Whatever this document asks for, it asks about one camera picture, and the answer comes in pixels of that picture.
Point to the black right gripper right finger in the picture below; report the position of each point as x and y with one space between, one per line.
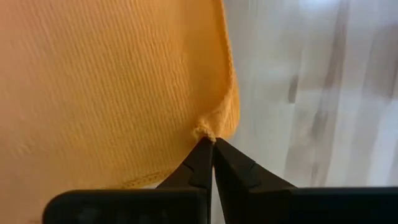
245 183

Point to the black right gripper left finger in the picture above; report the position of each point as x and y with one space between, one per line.
196 171

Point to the orange microfiber towel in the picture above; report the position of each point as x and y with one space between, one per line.
93 93

